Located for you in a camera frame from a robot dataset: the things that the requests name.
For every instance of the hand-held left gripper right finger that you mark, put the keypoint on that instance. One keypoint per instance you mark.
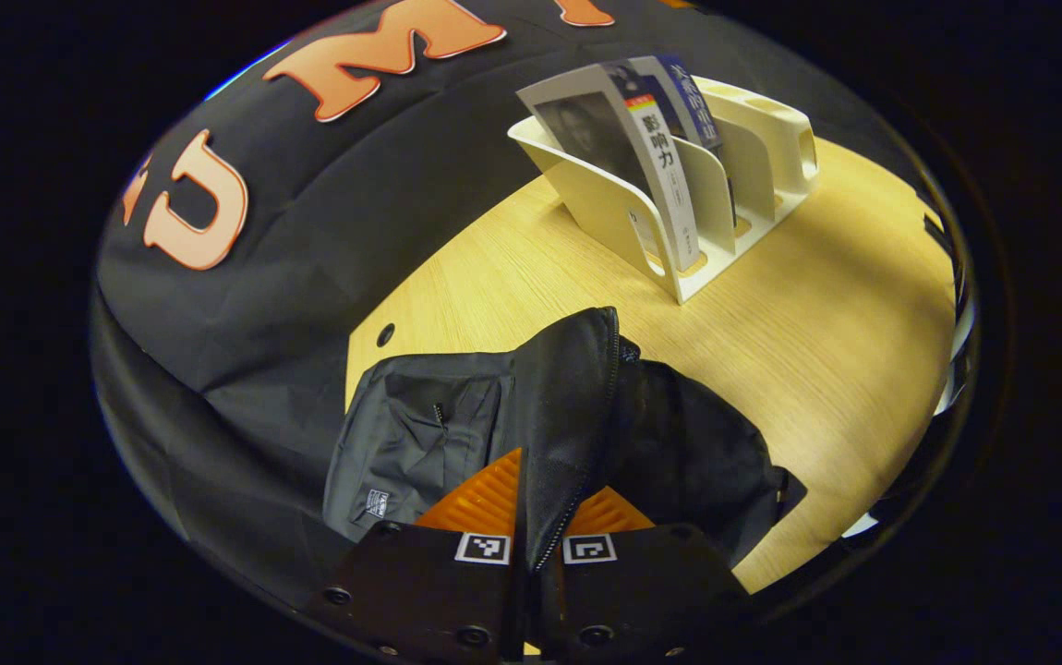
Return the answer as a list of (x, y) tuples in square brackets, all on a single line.
[(642, 591)]

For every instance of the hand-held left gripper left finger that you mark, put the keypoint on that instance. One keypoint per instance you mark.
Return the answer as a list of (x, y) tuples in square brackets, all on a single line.
[(420, 591)]

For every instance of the black schoolbag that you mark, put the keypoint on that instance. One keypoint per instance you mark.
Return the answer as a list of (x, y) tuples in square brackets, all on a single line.
[(679, 443)]

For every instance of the white plastic bookshelf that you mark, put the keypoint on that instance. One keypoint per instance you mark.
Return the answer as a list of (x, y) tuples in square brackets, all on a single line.
[(605, 208)]

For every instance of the white portrait cover book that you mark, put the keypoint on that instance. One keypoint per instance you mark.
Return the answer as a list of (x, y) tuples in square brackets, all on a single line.
[(651, 157)]

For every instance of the blue spine book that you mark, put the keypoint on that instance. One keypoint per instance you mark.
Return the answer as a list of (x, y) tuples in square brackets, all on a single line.
[(688, 102)]

